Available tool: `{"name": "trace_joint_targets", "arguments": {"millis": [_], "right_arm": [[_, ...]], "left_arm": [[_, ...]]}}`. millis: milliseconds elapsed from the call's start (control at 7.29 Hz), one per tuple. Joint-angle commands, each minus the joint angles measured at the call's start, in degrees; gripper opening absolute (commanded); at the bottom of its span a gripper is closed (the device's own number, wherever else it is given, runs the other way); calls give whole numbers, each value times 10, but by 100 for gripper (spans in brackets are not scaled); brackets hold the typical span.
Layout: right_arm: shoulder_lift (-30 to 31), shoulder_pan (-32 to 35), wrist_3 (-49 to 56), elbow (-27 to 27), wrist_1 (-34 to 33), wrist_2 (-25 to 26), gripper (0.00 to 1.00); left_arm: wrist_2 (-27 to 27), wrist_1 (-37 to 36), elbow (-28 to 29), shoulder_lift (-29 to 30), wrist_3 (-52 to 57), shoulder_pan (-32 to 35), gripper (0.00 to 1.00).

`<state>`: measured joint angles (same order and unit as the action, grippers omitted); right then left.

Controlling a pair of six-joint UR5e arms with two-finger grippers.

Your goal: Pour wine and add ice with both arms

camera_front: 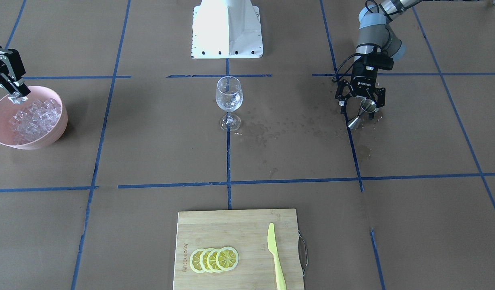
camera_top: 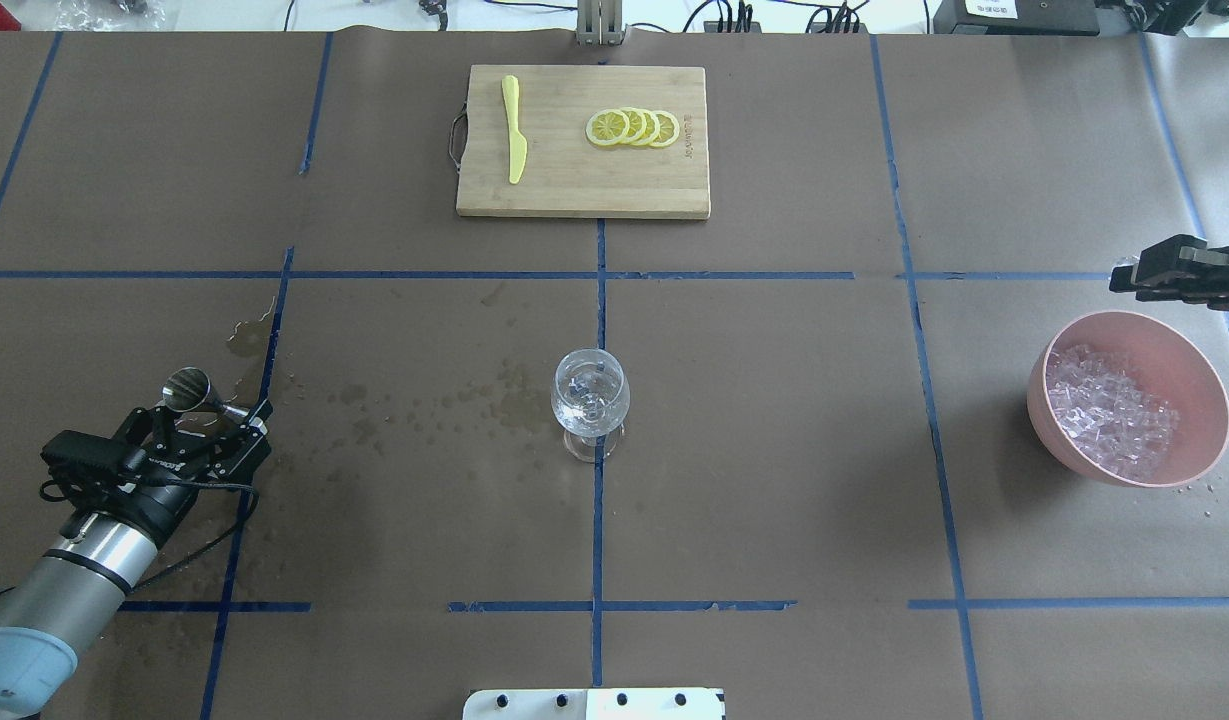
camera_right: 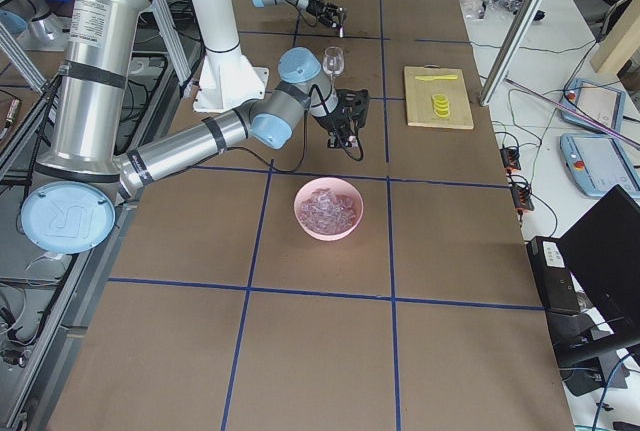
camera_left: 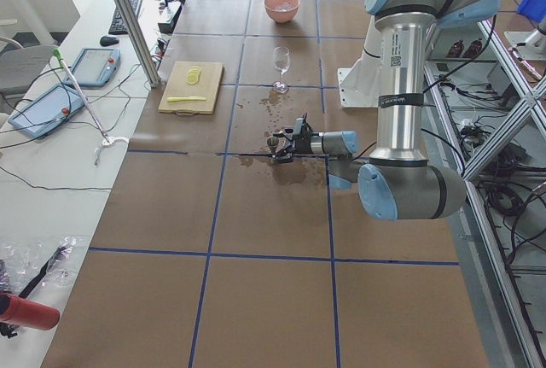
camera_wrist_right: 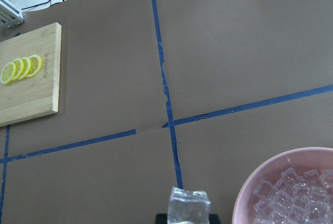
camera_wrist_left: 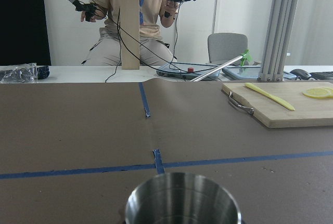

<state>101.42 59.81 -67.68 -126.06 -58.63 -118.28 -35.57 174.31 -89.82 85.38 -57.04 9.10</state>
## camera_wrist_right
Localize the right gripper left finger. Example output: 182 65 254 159
155 213 168 224

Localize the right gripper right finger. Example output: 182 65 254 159
209 214 221 224

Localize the single clear ice cube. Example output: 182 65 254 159
167 187 211 223

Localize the clear ice cubes pile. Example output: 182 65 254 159
252 168 332 223

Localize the pink bowl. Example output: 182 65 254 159
232 147 332 223

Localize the bamboo cutting board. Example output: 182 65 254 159
1 23 61 126

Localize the lemon slice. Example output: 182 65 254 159
13 58 24 81
18 57 31 80
1 61 16 85
26 54 43 77

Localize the aluminium frame post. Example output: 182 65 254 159
1 0 24 29

